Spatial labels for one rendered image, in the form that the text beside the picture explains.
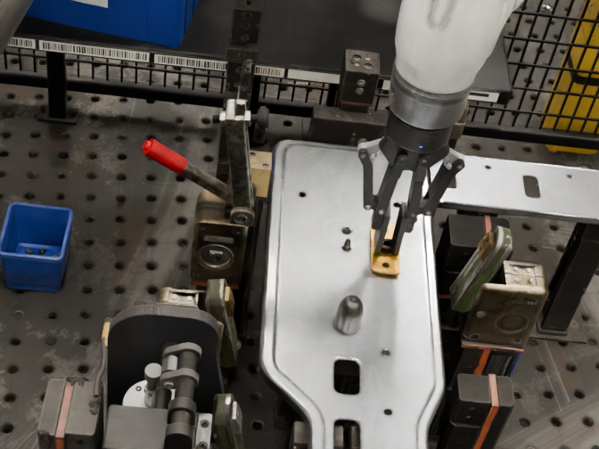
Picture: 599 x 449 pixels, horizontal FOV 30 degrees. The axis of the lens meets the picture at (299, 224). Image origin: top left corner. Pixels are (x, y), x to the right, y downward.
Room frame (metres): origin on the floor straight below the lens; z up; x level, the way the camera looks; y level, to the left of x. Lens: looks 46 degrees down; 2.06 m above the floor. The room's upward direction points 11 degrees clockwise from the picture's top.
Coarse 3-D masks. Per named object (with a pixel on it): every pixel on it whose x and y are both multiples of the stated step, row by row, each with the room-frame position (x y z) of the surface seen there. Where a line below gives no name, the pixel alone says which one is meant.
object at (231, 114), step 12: (228, 108) 0.97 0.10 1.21; (240, 108) 0.98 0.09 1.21; (264, 108) 0.98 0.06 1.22; (216, 120) 0.97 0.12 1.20; (228, 120) 0.96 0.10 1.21; (240, 120) 0.96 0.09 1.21; (252, 120) 0.97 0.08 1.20; (264, 120) 0.97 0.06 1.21; (228, 132) 0.96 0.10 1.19; (240, 132) 0.96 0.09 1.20; (228, 144) 0.96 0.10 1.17; (240, 144) 0.96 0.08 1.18; (228, 156) 0.96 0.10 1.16; (240, 156) 0.96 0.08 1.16; (240, 168) 0.96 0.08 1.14; (240, 180) 0.96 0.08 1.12; (240, 192) 0.96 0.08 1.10; (252, 192) 0.99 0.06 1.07; (240, 204) 0.96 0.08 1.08; (252, 204) 0.99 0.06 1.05
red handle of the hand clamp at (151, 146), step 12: (144, 144) 0.96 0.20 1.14; (156, 144) 0.96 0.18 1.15; (156, 156) 0.95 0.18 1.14; (168, 156) 0.96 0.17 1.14; (180, 156) 0.97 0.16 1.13; (168, 168) 0.96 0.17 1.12; (180, 168) 0.96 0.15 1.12; (192, 168) 0.97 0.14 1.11; (192, 180) 0.96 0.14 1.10; (204, 180) 0.96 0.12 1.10; (216, 180) 0.97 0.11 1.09; (216, 192) 0.96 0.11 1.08; (228, 192) 0.97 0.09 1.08
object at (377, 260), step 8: (392, 232) 1.03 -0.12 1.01; (384, 240) 1.00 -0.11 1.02; (392, 240) 1.00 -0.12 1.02; (384, 248) 0.99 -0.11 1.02; (392, 248) 0.99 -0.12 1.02; (376, 256) 0.98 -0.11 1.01; (384, 256) 0.98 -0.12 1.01; (392, 256) 0.98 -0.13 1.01; (376, 264) 0.97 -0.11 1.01; (392, 264) 0.97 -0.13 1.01; (376, 272) 0.95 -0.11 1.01; (384, 272) 0.96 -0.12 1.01; (392, 272) 0.96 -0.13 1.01
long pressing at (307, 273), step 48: (288, 144) 1.16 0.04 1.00; (336, 144) 1.19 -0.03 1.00; (288, 192) 1.07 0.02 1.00; (336, 192) 1.09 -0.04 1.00; (288, 240) 0.99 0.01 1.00; (336, 240) 1.00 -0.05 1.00; (432, 240) 1.04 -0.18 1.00; (288, 288) 0.91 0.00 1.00; (336, 288) 0.92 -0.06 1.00; (384, 288) 0.94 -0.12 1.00; (432, 288) 0.95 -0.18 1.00; (288, 336) 0.83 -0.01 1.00; (336, 336) 0.84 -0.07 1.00; (384, 336) 0.86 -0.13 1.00; (432, 336) 0.87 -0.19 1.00; (288, 384) 0.76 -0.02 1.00; (384, 384) 0.79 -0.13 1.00; (432, 384) 0.80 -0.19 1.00; (384, 432) 0.72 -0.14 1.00
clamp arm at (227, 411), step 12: (216, 396) 0.66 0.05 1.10; (228, 396) 0.66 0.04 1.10; (216, 408) 0.64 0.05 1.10; (228, 408) 0.65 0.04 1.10; (240, 408) 0.66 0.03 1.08; (216, 420) 0.64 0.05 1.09; (228, 420) 0.64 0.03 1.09; (240, 420) 0.65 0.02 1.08; (216, 432) 0.63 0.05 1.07; (228, 432) 0.64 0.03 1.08; (240, 432) 0.64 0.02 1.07; (216, 444) 0.64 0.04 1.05; (228, 444) 0.64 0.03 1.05; (240, 444) 0.65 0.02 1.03
